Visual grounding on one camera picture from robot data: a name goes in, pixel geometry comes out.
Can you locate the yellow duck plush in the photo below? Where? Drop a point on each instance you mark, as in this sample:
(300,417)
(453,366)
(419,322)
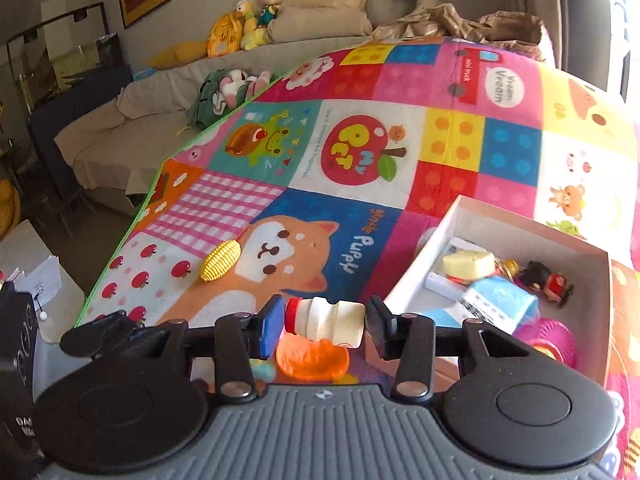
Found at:
(252,30)

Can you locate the blue white tissue pack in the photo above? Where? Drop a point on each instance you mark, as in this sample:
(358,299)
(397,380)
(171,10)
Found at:
(500,300)

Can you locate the beige cardboard box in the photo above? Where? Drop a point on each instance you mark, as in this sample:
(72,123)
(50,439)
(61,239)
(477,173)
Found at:
(525,230)

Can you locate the glass tank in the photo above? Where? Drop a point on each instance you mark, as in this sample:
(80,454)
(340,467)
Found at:
(65,60)

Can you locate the yellow round plush cushion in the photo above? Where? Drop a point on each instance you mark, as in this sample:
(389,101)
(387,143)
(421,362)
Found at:
(225,35)

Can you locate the pink plastic basket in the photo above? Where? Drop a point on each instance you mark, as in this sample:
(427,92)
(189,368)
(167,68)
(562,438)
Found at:
(550,335)

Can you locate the crumpled beige blanket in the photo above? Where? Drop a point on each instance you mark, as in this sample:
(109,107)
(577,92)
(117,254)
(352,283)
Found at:
(450,25)

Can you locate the yellow toy corn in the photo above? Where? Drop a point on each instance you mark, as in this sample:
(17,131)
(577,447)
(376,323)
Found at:
(220,260)

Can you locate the grey neck pillow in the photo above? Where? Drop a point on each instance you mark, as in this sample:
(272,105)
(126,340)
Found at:
(390,2)

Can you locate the stack of white papers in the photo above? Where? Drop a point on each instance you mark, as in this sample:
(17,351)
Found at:
(42,280)

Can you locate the pink white plush toy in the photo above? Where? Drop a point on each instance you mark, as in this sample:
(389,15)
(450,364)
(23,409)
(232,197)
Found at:
(240,87)

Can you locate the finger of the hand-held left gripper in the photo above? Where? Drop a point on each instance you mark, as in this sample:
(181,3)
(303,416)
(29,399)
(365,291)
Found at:
(100,335)

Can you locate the pale yellow toy block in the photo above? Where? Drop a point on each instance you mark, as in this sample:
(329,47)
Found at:
(467,264)

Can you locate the colourful printed play mat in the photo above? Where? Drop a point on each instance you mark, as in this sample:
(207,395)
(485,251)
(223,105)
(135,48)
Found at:
(350,230)

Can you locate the beige sofa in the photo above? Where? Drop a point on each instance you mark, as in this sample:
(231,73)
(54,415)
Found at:
(100,145)

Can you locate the orange plastic toy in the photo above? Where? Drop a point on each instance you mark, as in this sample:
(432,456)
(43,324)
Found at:
(310,360)

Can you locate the boy doll plush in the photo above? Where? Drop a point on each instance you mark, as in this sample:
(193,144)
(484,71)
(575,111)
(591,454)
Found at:
(267,2)

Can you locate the white toy bottle red cap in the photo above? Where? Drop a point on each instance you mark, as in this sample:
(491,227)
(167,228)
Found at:
(325,320)

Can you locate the black-haired doll figure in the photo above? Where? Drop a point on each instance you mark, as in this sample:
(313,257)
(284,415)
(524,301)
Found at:
(547,282)

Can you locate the small gold charm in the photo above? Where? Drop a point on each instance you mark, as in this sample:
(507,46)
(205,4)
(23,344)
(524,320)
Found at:
(509,267)

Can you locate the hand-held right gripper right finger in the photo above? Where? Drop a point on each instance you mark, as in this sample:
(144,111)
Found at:
(381,327)

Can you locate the green plush toy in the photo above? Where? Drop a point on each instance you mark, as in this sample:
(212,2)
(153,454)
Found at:
(207,102)

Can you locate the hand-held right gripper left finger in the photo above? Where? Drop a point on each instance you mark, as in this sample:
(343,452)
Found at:
(270,327)

